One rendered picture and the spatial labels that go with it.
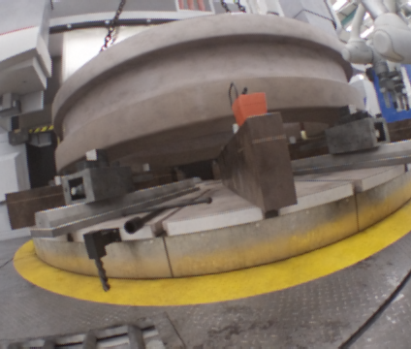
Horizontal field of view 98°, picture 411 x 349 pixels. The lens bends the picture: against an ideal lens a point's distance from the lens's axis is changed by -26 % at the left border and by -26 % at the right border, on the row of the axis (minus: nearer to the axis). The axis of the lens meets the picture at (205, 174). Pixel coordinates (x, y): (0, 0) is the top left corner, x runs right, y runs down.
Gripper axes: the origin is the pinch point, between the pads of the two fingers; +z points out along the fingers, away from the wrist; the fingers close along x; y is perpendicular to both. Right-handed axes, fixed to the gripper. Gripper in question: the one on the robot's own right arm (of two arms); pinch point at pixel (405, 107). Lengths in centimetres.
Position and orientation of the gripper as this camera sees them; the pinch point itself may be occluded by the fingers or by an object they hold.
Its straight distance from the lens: 171.4
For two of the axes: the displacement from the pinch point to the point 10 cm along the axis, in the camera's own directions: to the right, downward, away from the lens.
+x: 8.9, -1.7, 4.2
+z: 1.9, 9.8, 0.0
